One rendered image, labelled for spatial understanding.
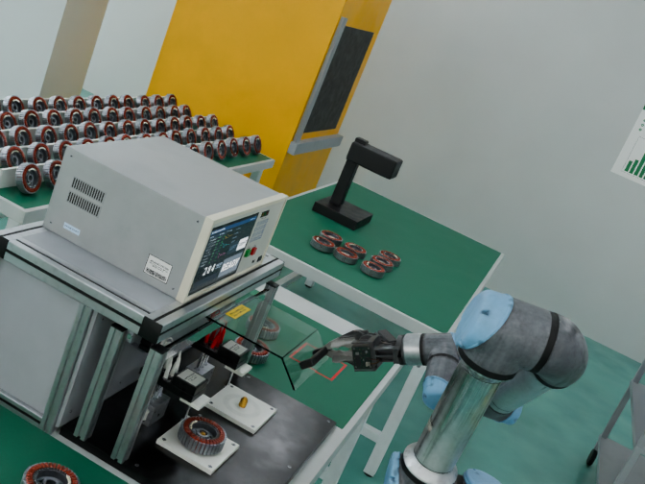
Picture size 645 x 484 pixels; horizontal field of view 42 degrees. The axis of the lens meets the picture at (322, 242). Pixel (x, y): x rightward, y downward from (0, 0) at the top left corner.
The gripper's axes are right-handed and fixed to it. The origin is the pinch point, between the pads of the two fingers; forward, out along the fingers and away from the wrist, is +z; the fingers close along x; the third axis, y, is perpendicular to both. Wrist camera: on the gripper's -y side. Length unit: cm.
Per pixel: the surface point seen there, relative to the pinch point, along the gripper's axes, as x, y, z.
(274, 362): 16, -41, 33
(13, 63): -116, -275, 298
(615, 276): 94, -511, -60
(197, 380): 0.8, 21.2, 25.2
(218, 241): -31.6, 22.3, 14.3
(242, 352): 1.3, -2.3, 24.5
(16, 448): 5, 52, 52
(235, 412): 16.0, 1.4, 26.8
